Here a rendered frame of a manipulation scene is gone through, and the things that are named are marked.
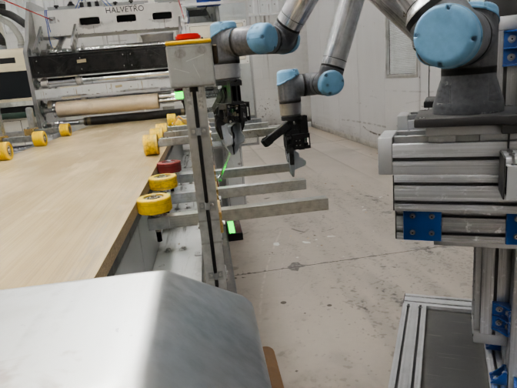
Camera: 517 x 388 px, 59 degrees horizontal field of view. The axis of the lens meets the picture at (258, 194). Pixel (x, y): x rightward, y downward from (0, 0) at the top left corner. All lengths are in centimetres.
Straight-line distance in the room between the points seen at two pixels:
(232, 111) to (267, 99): 895
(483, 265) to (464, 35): 73
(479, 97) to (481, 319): 71
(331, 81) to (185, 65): 77
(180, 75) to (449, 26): 52
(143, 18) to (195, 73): 343
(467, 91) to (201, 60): 62
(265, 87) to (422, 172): 917
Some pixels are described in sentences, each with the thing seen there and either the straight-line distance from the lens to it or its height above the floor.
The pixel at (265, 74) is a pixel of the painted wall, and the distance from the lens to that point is 1023.
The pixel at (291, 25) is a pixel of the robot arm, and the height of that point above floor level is 129.
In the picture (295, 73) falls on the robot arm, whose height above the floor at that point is 116.
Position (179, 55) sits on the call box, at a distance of 74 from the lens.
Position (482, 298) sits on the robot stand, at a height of 48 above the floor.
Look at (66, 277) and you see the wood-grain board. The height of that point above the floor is 90.
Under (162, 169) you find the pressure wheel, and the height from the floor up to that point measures 89.
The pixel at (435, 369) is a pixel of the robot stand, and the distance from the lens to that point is 167.
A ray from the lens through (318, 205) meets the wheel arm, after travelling 113.
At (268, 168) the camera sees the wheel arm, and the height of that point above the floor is 85.
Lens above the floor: 116
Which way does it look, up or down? 14 degrees down
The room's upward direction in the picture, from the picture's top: 5 degrees counter-clockwise
